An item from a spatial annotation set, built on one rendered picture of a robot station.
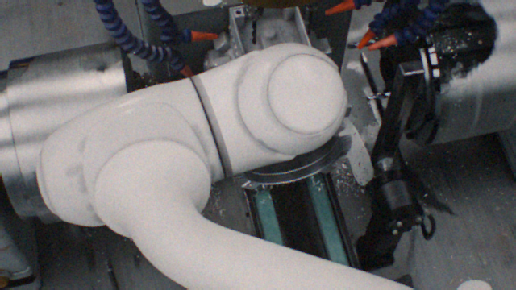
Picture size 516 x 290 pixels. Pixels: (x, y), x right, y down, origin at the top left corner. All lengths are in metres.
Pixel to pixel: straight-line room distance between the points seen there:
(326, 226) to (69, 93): 0.45
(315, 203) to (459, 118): 0.26
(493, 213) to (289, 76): 0.82
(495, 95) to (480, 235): 0.32
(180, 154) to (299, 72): 0.12
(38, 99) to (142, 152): 0.43
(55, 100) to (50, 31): 0.56
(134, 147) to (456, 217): 0.84
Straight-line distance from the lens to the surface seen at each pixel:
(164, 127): 0.64
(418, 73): 0.94
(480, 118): 1.15
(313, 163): 1.19
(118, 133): 0.64
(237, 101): 0.66
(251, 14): 0.95
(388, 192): 1.09
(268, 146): 0.66
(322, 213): 1.19
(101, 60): 1.05
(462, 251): 1.34
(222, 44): 1.14
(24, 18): 1.61
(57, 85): 1.04
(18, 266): 1.22
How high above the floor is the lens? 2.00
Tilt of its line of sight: 61 degrees down
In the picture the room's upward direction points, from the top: 2 degrees clockwise
